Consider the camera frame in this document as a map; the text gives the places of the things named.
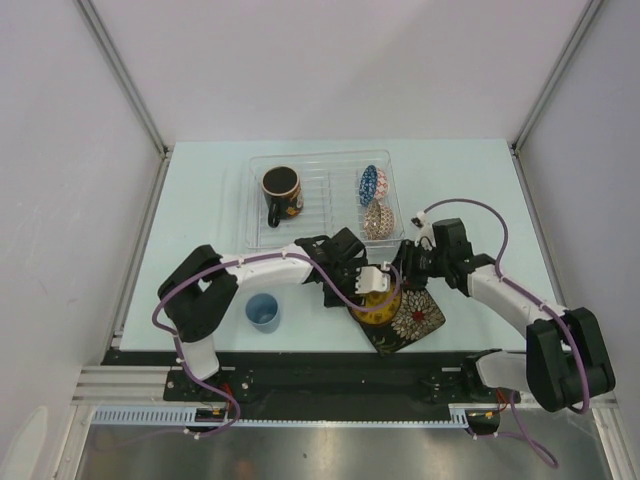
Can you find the white wire dish rack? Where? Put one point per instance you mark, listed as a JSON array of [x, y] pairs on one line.
[[330, 190]]

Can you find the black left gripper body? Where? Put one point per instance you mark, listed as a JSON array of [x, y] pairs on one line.
[[344, 279]]

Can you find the yellow round plate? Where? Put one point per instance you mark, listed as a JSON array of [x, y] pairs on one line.
[[382, 308]]

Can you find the black yellow square plate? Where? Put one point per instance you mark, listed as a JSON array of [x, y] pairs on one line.
[[418, 316]]

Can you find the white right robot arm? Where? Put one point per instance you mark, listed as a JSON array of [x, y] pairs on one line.
[[565, 361]]

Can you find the white slotted cable duct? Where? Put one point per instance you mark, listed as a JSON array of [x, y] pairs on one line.
[[159, 416]]

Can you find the blue triangle pattern bowl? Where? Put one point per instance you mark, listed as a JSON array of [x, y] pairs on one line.
[[373, 185]]

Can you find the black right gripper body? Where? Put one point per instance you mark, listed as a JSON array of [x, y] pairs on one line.
[[417, 264]]

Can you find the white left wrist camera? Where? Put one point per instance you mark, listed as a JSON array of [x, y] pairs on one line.
[[373, 278]]

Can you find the light blue cup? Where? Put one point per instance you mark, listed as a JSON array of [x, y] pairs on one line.
[[262, 312]]

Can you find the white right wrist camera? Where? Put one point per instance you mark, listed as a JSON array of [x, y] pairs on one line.
[[425, 237]]

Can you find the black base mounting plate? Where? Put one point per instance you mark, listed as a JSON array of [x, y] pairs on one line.
[[433, 378]]

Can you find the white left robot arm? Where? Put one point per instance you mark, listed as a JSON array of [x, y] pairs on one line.
[[197, 295]]

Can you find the black skull mug red inside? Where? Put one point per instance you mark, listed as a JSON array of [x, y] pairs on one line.
[[281, 186]]

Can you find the aluminium frame rail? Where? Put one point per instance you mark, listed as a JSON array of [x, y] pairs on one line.
[[110, 52]]

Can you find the brown lattice pattern bowl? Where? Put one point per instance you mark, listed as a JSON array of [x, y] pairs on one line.
[[379, 221]]

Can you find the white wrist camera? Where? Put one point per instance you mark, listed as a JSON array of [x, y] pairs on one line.
[[425, 237], [373, 278]]

